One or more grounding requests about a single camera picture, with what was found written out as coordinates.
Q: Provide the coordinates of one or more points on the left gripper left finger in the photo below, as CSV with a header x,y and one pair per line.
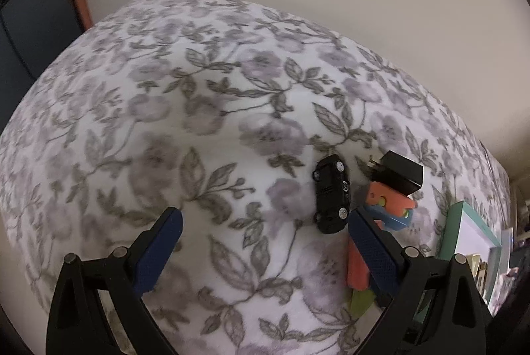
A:
x,y
153,248

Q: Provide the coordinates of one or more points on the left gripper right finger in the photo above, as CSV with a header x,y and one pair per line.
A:
x,y
378,249

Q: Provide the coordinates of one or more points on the large pink blue toy knife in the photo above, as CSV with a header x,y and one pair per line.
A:
x,y
364,293

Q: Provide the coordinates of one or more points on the small orange blue toy knife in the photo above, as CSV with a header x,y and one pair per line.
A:
x,y
393,209

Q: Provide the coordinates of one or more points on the black toy car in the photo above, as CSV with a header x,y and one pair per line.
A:
x,y
332,193

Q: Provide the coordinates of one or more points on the black power adapter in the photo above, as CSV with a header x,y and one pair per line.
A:
x,y
397,172

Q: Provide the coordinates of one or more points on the teal cardboard box tray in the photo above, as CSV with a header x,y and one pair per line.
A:
x,y
467,233

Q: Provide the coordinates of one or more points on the floral fleece blanket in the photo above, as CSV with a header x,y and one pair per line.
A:
x,y
222,109

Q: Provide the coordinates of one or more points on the dark blue cabinet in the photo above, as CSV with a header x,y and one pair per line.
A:
x,y
33,34

